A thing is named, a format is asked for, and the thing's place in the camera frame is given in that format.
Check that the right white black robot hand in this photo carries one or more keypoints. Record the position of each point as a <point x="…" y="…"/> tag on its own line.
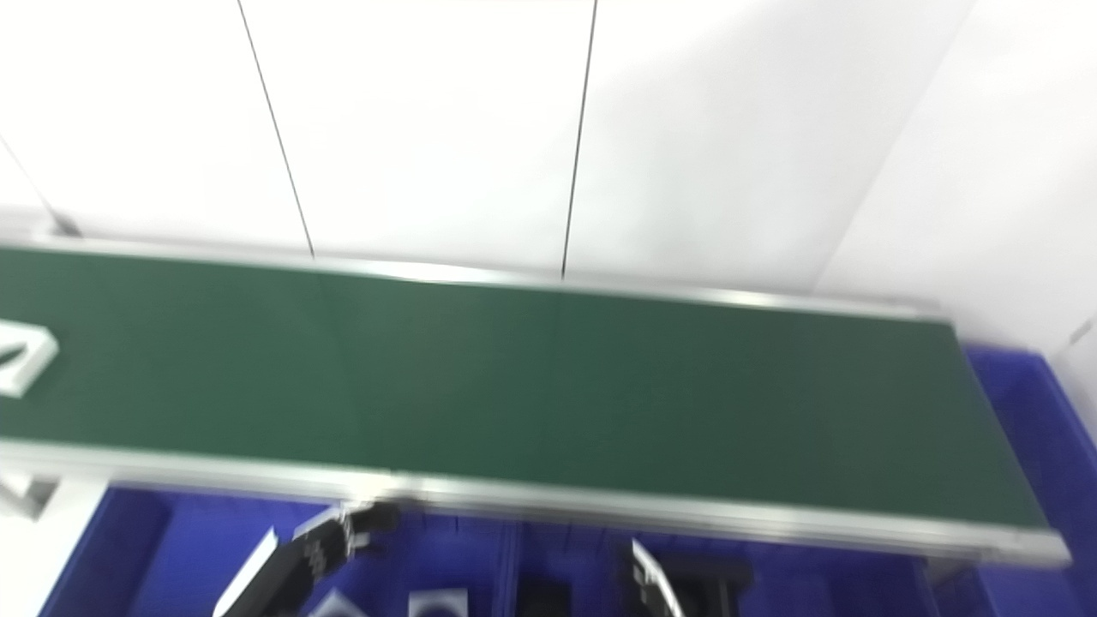
<point x="686" y="587"/>

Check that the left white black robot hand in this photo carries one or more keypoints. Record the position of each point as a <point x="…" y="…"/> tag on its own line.
<point x="296" y="561"/>

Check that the white square part round hole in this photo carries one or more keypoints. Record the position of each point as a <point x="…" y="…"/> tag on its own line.
<point x="34" y="356"/>

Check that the blue plastic bin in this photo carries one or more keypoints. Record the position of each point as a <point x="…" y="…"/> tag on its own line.
<point x="814" y="591"/>
<point x="188" y="557"/>
<point x="1041" y="446"/>

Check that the black part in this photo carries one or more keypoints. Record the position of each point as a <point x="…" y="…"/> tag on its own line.
<point x="542" y="600"/>

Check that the green conveyor belt aluminium frame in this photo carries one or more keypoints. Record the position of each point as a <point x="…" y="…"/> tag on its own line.
<point x="548" y="386"/>

